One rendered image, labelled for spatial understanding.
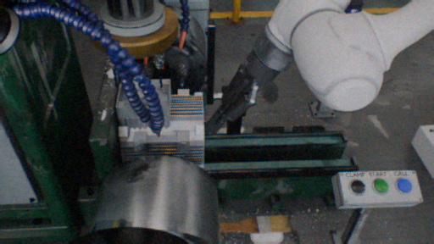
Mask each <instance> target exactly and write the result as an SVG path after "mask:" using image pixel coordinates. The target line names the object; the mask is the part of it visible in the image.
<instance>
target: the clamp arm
mask: <svg viewBox="0 0 434 244"><path fill-rule="evenodd" d="M204 32H205V36H208V52H207V76H205V85H207V104H208V105H214V100H217V99H216V98H217V97H215V96H216V95H217V94H215V93H216V92H214V67H215V44H216V22H215V20H208V26H205V27H204Z"/></svg>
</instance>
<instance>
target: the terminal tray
mask: <svg viewBox="0 0 434 244"><path fill-rule="evenodd" d="M150 80H151V81H152V83H151V84H152V85H154V86H155V87H156V92H157V93H158V94H159V99H160V103H161V105H162V110H163V114H164V126H163V127H164V128H165V129H168V127H170V96H171V90H170V79H162V86H163V87H162V88H160V84H159V80H160V79H150ZM165 81H167V83H164V82H165ZM133 82H134V83H135V86H136V89H137V90H138V95H139V97H140V99H141V100H142V103H143V104H144V105H145V106H146V108H148V109H149V107H148V105H147V100H146V99H145V97H144V94H143V93H142V89H141V88H139V87H138V81H134V80H133ZM120 102H123V103H124V104H123V105H120ZM162 102H165V104H162ZM115 107H116V111H117V114H118V120H119V123H120V126H128V127H129V129H131V128H133V129H134V130H135V129H136V128H138V129H139V130H140V129H141V128H144V130H145V129H147V128H149V129H150V130H151V128H150V124H149V122H150V120H149V121H148V122H144V123H143V122H141V121H140V117H138V116H137V114H136V112H135V111H134V110H133V109H132V106H131V105H130V102H128V100H127V96H126V95H125V91H123V85H121V84H120V88H119V92H118V96H117V103H116V106H115Z"/></svg>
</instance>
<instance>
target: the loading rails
mask: <svg viewBox="0 0 434 244"><path fill-rule="evenodd" d="M347 143H348V138H347V136H346V133H345V131H344V130H334V131H283V132H257V133H231V134H204V169H205V170H206V171H208V173H209V174H210V175H211V177H213V178H214V182H215V183H216V188H217V195H218V204H219V210H227V209H228V201H231V200H249V199H267V198H269V200H270V206H271V208H284V207H285V206H286V202H285V198H304V197H325V202H326V205H327V206H328V207H330V206H336V202H335V197H334V189H333V184H332V181H331V178H332V177H333V176H334V175H336V174H337V173H340V172H359V163H358V161H357V160H356V158H355V156H352V157H351V159H342V155H343V152H344V150H345V148H346V145H347Z"/></svg>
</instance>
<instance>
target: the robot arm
mask: <svg viewBox="0 0 434 244"><path fill-rule="evenodd" d="M350 1H351V0H280V2H279V3H278V5H277V7H275V12H274V13H273V15H272V18H271V20H270V21H269V23H268V24H267V25H266V26H265V28H264V29H263V31H262V32H261V33H260V34H259V36H258V37H257V39H256V40H255V41H254V42H253V50H251V52H250V53H249V55H248V56H247V57H246V58H245V61H244V64H239V68H238V70H237V72H236V74H235V76H233V79H232V80H231V83H230V85H228V87H227V88H226V90H225V93H224V94H223V95H222V97H221V100H222V103H221V104H220V108H218V109H217V110H216V112H215V113H214V115H213V116H212V117H211V118H210V119H209V121H208V122H207V123H206V125H205V126H204V128H205V131H207V132H209V133H211V134H216V132H217V131H219V129H220V128H221V127H222V125H223V124H224V123H225V122H226V121H227V120H229V121H230V122H233V121H234V120H235V119H237V118H238V117H240V116H241V115H242V114H244V113H245V111H247V110H248V109H249V108H250V107H252V106H254V105H256V104H257V102H258V100H256V99H255V97H256V93H257V92H259V90H260V88H261V87H262V85H263V84H267V83H271V82H273V81H274V79H275V78H276V77H277V76H278V75H279V74H280V73H281V72H282V71H285V70H288V68H289V67H291V65H292V64H293V63H294V61H295V62H296V65H297V66H298V69H299V71H300V74H301V76H302V77H303V79H304V81H305V82H306V85H307V86H308V87H309V89H310V90H311V91H312V93H314V94H315V96H316V97H317V98H318V99H319V100H320V101H321V102H323V103H324V104H325V105H327V107H329V108H333V109H335V110H336V111H352V110H358V109H360V108H364V107H365V106H366V105H368V104H370V103H371V102H373V101H374V100H375V98H376V97H377V95H378V92H379V91H380V89H381V83H382V81H383V73H384V72H385V71H388V70H389V68H390V65H391V63H392V60H393V59H394V58H395V55H397V54H398V53H399V52H401V51H403V49H405V48H406V47H408V46H409V45H412V44H413V43H414V42H416V41H418V40H419V39H420V38H422V37H423V36H424V35H426V34H427V33H428V32H429V31H431V30H432V29H433V28H434V0H412V1H411V2H410V3H409V4H406V5H404V7H402V8H400V9H398V10H397V11H393V12H391V13H390V14H384V15H373V14H369V13H366V12H365V11H362V12H360V13H356V14H345V9H346V8H347V7H348V5H349V3H350Z"/></svg>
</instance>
